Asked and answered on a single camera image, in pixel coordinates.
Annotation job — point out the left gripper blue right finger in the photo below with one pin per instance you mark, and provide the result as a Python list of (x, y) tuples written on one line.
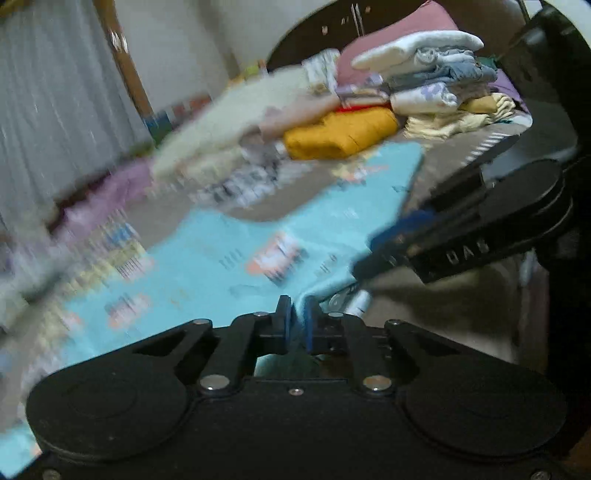
[(312, 315)]

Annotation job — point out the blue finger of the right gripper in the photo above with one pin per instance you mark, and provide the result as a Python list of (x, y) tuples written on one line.
[(375, 265), (404, 225)]

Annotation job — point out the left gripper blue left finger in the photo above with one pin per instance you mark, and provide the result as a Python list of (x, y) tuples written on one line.
[(282, 324)]

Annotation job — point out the teal lion print garment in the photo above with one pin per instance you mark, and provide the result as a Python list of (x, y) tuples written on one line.
[(301, 240)]

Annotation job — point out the stack of folded light clothes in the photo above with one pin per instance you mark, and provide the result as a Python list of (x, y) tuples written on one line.
[(439, 84)]

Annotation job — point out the folded mustard yellow garment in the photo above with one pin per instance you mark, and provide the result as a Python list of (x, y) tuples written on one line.
[(341, 135)]

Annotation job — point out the folded beige pink garment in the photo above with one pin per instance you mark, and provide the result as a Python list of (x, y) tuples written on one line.
[(308, 111)]

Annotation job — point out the cream puffer quilt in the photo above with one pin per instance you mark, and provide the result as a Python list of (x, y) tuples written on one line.
[(206, 149)]

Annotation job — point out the purple floral duvet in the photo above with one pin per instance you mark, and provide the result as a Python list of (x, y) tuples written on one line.
[(90, 206)]

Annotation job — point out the dark wooden headboard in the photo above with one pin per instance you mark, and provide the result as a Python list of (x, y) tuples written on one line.
[(337, 24)]

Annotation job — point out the yellow plush toy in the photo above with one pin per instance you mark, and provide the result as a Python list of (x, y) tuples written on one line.
[(252, 71)]

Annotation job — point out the colourful foam play mat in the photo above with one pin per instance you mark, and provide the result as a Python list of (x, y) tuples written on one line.
[(163, 122)]

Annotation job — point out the Mickey Mouse print blanket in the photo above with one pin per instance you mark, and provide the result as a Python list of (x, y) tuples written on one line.
[(152, 219)]

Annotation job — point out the grey star curtain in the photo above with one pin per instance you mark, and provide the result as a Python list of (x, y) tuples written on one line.
[(66, 115)]

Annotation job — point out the wooden window frame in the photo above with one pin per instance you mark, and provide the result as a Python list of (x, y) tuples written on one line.
[(106, 10)]

